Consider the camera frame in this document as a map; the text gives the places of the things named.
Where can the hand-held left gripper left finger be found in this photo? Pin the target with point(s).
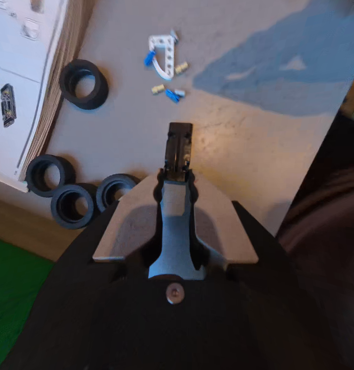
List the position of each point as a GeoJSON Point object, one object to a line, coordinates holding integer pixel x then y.
{"type": "Point", "coordinates": [130, 228]}

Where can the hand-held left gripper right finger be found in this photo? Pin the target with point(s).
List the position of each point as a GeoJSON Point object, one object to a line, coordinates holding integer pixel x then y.
{"type": "Point", "coordinates": [223, 231]}

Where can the black panel piece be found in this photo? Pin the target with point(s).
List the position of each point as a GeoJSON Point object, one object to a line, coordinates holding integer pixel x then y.
{"type": "Point", "coordinates": [179, 150]}

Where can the green plastic bin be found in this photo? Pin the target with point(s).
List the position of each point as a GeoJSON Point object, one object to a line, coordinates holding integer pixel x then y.
{"type": "Point", "coordinates": [14, 289]}

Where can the blue connector pin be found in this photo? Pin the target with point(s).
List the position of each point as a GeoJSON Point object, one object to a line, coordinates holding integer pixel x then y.
{"type": "Point", "coordinates": [172, 96]}
{"type": "Point", "coordinates": [149, 57]}

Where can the grey connector pin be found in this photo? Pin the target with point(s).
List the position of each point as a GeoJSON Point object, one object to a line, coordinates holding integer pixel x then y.
{"type": "Point", "coordinates": [180, 93]}
{"type": "Point", "coordinates": [174, 36]}

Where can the white holed frame piece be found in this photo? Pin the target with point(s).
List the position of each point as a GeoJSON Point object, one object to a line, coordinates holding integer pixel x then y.
{"type": "Point", "coordinates": [169, 57]}

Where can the black rubber tyre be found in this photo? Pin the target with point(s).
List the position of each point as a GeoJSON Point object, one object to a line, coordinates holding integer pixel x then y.
{"type": "Point", "coordinates": [58, 211]}
{"type": "Point", "coordinates": [68, 83]}
{"type": "Point", "coordinates": [103, 193]}
{"type": "Point", "coordinates": [35, 176]}

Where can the person's brown hoodie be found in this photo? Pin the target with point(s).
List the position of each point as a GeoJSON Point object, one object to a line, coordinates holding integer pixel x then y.
{"type": "Point", "coordinates": [324, 231]}

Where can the open instruction booklet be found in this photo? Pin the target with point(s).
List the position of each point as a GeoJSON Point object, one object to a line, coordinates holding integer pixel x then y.
{"type": "Point", "coordinates": [14, 72]}

